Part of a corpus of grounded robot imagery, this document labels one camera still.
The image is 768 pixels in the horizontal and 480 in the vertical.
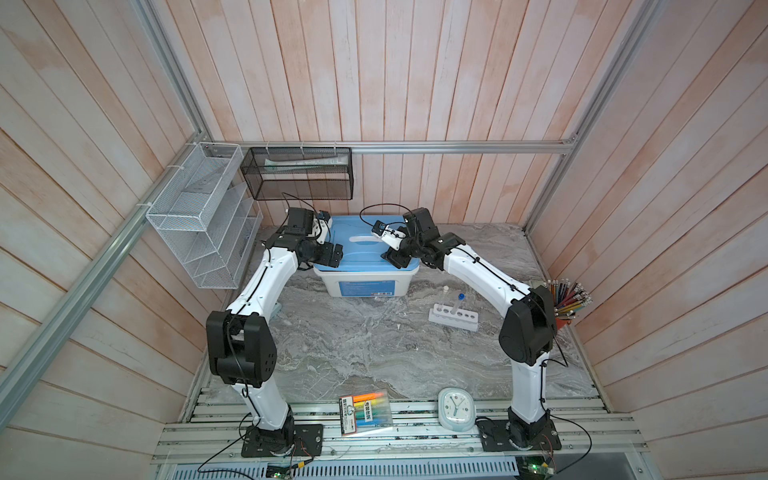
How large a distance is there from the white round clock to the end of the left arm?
470mm

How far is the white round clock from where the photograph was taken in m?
0.76

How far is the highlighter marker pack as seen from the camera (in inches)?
30.1

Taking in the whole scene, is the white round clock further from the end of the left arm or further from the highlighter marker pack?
the end of the left arm

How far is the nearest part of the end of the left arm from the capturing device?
637 mm

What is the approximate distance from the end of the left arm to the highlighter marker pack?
377 millimetres
